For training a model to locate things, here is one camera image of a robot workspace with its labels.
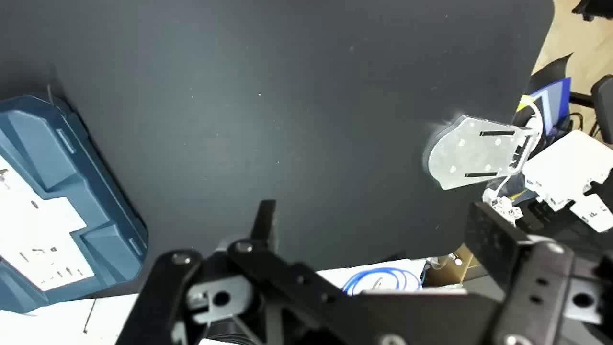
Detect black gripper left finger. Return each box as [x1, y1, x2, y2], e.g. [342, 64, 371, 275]
[114, 197, 333, 345]

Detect blue and white box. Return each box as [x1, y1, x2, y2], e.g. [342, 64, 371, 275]
[515, 76, 570, 135]

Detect white table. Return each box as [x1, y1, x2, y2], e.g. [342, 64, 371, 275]
[0, 258, 465, 345]

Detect clear plastic camera stand base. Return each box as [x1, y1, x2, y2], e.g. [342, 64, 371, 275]
[423, 114, 540, 189]

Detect dark blue plastic case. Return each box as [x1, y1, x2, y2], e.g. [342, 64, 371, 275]
[0, 93, 147, 312]

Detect coiled blue cable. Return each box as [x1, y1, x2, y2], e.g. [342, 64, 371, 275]
[340, 266, 425, 296]

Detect white cardboard box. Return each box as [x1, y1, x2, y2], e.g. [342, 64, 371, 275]
[522, 130, 613, 233]

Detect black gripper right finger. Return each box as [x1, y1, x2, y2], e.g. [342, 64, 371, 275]
[463, 202, 613, 345]

